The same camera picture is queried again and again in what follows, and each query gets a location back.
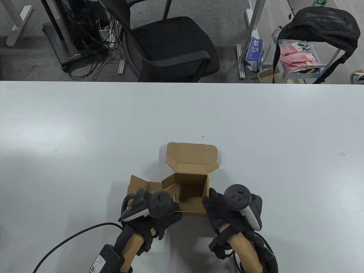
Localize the white desk foot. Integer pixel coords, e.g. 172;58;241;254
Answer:
6;0;33;47

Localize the person's right hand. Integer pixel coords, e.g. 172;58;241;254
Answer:
202;188;258;237

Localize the beige cardboard box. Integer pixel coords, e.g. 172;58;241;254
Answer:
258;68;302;84

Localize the person's right forearm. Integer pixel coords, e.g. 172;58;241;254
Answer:
209;227;270;273

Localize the black right hand controller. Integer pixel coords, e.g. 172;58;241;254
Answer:
224;184;262;231

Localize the black left hand controller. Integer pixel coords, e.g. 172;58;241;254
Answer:
119;189;180;222

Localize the small brown cardboard mailer box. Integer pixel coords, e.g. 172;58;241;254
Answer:
127;142;220;217

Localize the grey metal floor stand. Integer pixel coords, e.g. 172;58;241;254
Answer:
40;0;114;72

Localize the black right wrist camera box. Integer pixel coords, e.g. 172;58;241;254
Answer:
256;233;278;273

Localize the pile of pink packets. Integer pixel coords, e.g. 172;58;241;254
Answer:
280;43;320;71

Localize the white and grey desk leg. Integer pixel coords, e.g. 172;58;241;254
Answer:
245;0;265;61

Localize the grey metal cart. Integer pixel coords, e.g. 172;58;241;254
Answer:
260;27;343;84

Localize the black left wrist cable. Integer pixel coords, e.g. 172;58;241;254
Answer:
33;223;123;273

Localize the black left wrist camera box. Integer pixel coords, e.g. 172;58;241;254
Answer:
89;244;125;273

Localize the black office chair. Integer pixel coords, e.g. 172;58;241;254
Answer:
98;0;220;83

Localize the person's left hand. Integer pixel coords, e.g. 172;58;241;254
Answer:
119;188;183;241

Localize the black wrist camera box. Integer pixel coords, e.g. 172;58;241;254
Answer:
89;244;125;273
256;233;278;273

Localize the black hand controller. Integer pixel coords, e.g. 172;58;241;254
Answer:
119;189;180;222
224;184;262;231

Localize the person's left forearm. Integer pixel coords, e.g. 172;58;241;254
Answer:
115;227;158;273

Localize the tangle of black cables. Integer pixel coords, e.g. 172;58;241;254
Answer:
67;0;125;80

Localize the blue and white carton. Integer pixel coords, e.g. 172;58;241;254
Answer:
245;36;264;71

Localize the black backpack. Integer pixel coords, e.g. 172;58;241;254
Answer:
272;6;361;84

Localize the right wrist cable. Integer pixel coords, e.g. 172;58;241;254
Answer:
233;250;245;273

